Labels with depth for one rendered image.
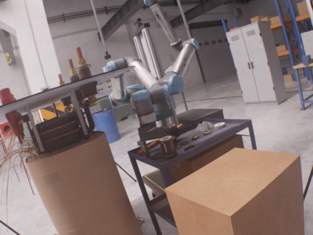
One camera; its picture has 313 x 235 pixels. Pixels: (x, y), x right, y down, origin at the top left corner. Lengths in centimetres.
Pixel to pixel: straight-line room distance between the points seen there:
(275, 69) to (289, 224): 518
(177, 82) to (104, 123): 483
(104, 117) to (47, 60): 223
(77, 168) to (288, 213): 95
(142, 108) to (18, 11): 642
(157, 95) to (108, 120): 522
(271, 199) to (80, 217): 94
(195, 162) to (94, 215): 60
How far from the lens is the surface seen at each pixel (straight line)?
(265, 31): 585
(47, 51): 697
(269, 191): 72
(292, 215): 89
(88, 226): 134
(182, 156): 114
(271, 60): 580
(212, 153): 135
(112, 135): 659
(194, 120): 213
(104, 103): 1015
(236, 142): 147
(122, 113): 1038
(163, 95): 137
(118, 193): 135
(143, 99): 122
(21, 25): 719
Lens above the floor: 127
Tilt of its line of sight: 10 degrees down
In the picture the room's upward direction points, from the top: 17 degrees counter-clockwise
